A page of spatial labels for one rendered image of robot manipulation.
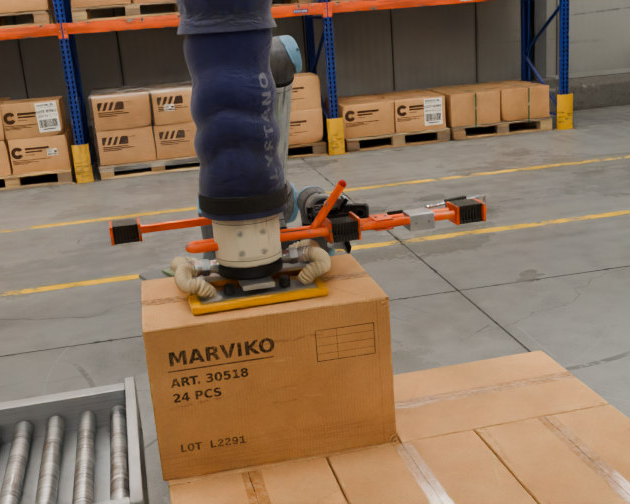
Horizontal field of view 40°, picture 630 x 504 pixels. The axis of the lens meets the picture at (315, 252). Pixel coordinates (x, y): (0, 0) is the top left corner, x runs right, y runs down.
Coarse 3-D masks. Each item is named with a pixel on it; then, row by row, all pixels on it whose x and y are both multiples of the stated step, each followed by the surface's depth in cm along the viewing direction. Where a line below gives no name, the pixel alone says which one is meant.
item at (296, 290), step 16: (224, 288) 212; (240, 288) 216; (272, 288) 214; (288, 288) 214; (304, 288) 213; (320, 288) 213; (192, 304) 209; (208, 304) 208; (224, 304) 208; (240, 304) 209; (256, 304) 210
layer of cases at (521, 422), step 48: (432, 384) 253; (480, 384) 250; (528, 384) 248; (576, 384) 246; (432, 432) 225; (480, 432) 223; (528, 432) 222; (576, 432) 220; (624, 432) 218; (192, 480) 211; (240, 480) 210; (288, 480) 208; (336, 480) 207; (384, 480) 205; (432, 480) 203; (480, 480) 202; (528, 480) 200; (576, 480) 199; (624, 480) 197
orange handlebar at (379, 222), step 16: (448, 208) 233; (144, 224) 239; (160, 224) 239; (176, 224) 240; (192, 224) 241; (208, 224) 242; (368, 224) 224; (384, 224) 225; (400, 224) 226; (208, 240) 219; (288, 240) 220
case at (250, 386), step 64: (192, 320) 205; (256, 320) 205; (320, 320) 209; (384, 320) 212; (192, 384) 206; (256, 384) 210; (320, 384) 213; (384, 384) 217; (192, 448) 211; (256, 448) 214; (320, 448) 218
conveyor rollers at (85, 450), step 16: (80, 416) 250; (112, 416) 248; (16, 432) 242; (48, 432) 241; (80, 432) 240; (112, 432) 238; (16, 448) 233; (48, 448) 231; (80, 448) 230; (112, 448) 230; (16, 464) 224; (48, 464) 223; (80, 464) 222; (112, 464) 222; (16, 480) 217; (48, 480) 215; (80, 480) 214; (112, 480) 214; (128, 480) 215; (0, 496) 211; (16, 496) 211; (48, 496) 209; (80, 496) 207; (112, 496) 207; (128, 496) 207
